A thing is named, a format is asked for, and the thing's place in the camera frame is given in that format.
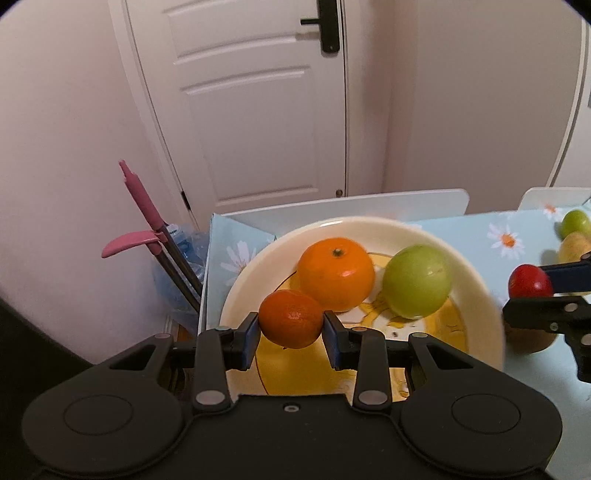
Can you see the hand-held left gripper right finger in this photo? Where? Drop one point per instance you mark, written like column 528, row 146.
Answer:
column 330, row 339

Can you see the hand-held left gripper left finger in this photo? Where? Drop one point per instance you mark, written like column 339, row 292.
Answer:
column 250, row 341

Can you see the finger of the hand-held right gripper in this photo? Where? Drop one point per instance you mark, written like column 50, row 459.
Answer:
column 545, row 318
column 570, row 277

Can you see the pale yellow fruit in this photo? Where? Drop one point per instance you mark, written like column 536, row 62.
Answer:
column 575, row 249

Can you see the brown kiwi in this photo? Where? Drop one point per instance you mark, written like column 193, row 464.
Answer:
column 531, row 345

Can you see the small red fruit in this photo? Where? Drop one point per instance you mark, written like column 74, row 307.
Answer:
column 528, row 281

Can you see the small mandarin orange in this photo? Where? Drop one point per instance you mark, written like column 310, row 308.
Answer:
column 291, row 318

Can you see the small green apple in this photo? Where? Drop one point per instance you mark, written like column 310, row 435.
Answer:
column 576, row 224

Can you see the cream bowl with yellow print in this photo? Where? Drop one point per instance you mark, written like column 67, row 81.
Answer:
column 258, row 272

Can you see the white chair back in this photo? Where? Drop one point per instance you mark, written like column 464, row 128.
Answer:
column 549, row 198
column 360, row 203

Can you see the blue plastic bag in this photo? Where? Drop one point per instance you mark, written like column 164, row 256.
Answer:
column 171, row 281

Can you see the large green apple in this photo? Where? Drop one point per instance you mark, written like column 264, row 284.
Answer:
column 415, row 281

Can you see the blue daisy tablecloth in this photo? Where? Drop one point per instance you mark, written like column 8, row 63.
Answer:
column 466, row 233

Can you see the black door hinge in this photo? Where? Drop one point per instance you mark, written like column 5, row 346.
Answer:
column 186, row 201

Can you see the white panelled door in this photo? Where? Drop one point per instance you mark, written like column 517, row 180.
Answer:
column 249, row 101

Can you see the white door frame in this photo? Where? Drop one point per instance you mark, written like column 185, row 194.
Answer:
column 570, row 115

